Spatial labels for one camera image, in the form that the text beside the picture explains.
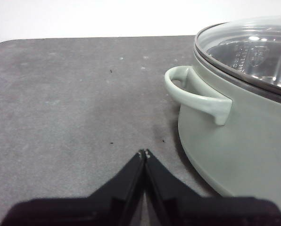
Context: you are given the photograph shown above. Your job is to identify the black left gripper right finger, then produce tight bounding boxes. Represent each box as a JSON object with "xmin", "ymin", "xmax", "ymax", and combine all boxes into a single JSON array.
[{"xmin": 144, "ymin": 148, "xmax": 281, "ymax": 226}]

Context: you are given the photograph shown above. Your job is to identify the glass lid with green knob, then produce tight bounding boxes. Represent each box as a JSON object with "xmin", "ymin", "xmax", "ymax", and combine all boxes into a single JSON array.
[{"xmin": 194, "ymin": 15, "xmax": 281, "ymax": 101}]

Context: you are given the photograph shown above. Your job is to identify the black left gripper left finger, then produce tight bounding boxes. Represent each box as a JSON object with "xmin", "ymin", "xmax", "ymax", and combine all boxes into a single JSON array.
[{"xmin": 0, "ymin": 148, "xmax": 146, "ymax": 226}]

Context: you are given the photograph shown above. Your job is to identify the pale green electric steamer pot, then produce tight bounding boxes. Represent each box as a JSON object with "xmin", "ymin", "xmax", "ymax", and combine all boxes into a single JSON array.
[{"xmin": 164, "ymin": 65, "xmax": 281, "ymax": 203}]

